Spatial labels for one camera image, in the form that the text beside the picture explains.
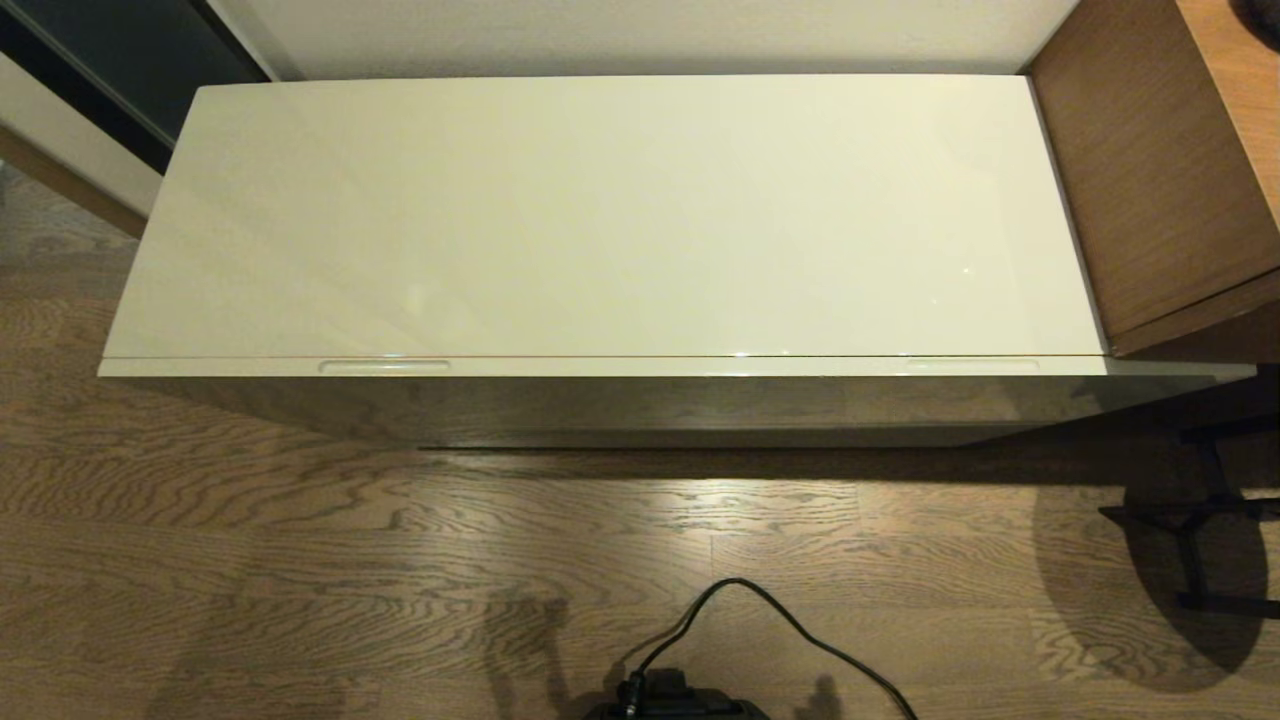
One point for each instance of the white glossy drawer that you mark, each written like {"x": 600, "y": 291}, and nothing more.
{"x": 600, "y": 368}

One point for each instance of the black silver robot base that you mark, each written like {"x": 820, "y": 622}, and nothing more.
{"x": 670, "y": 702}

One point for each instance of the dark sliding door panel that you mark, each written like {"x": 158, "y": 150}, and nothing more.
{"x": 120, "y": 60}

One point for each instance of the white glossy cabinet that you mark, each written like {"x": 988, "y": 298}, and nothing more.
{"x": 600, "y": 200}

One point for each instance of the dark round object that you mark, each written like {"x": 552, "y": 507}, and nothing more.
{"x": 1262, "y": 8}

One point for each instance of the brown wooden cabinet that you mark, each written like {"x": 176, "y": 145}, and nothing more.
{"x": 1150, "y": 150}

